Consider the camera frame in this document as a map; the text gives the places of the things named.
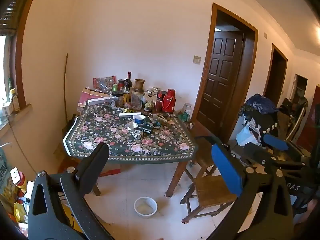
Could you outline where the brown doorway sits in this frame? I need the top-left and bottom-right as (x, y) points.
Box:
(262, 44), (288, 105)

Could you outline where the black plastic wrapper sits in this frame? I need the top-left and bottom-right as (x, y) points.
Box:
(142, 122), (161, 133)

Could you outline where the black handbag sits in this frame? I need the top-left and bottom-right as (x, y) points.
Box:
(280, 96), (308, 121)

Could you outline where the dark blue patterned cloth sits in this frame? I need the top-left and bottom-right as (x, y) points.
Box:
(246, 94), (277, 114)

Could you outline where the red thermos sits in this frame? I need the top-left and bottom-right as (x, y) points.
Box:
(162, 89), (175, 113)

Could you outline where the wooden stool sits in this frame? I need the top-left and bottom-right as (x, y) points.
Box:
(180, 172), (250, 224)

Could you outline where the wooden chair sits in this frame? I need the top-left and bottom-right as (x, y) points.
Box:
(184, 120), (218, 180)

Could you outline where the wooden table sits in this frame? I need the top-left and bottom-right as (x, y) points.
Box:
(62, 105), (200, 198)

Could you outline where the blue white plastic bag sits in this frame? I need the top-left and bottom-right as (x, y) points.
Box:
(236, 125), (262, 147)

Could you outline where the dark brown panel door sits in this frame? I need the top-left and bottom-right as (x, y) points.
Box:
(197, 34), (244, 135)

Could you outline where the yellow plastic bottle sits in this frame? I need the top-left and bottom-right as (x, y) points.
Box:
(15, 177), (29, 193)

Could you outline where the long grey white tray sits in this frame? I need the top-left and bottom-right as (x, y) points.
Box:
(87, 96), (113, 107)

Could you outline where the black lid jar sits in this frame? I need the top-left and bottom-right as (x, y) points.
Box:
(112, 91), (124, 107)

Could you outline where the white bowl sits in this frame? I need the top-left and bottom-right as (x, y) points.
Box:
(134, 197), (158, 218)

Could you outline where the window blind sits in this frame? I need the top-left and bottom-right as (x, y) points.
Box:
(0, 0), (20, 33)

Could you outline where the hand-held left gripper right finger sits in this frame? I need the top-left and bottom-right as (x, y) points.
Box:
(207, 144), (294, 240)

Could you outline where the large glass jar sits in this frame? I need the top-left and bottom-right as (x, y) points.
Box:
(131, 89), (144, 110)

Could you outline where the person's right hand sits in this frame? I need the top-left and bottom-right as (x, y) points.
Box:
(295, 198), (320, 226)

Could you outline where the red sauce bottle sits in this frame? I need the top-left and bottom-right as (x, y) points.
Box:
(155, 93), (163, 113)

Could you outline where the floral tablecloth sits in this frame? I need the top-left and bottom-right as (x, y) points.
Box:
(62, 104), (199, 164)

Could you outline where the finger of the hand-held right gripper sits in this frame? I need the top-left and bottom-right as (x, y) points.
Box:
(264, 133), (304, 155)
(244, 142), (309, 170)

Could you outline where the brown door frame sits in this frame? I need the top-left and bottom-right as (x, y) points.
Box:
(191, 2), (259, 140)

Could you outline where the clear glass bottle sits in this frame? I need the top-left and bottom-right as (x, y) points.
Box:
(122, 79), (130, 103)

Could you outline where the red door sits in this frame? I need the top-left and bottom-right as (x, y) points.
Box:
(297, 85), (320, 153)

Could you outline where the tan paper wrapper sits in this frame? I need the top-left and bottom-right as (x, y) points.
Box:
(152, 114), (168, 126)

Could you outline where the white plug device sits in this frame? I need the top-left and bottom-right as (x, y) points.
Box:
(10, 167), (21, 184)

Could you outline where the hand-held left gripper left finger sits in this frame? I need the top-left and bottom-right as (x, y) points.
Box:
(27, 142), (115, 240)

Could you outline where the red striped box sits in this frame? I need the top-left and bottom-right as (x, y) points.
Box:
(77, 87), (110, 108)

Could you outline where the red patterned plastic bag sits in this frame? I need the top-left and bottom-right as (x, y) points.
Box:
(93, 75), (117, 93)

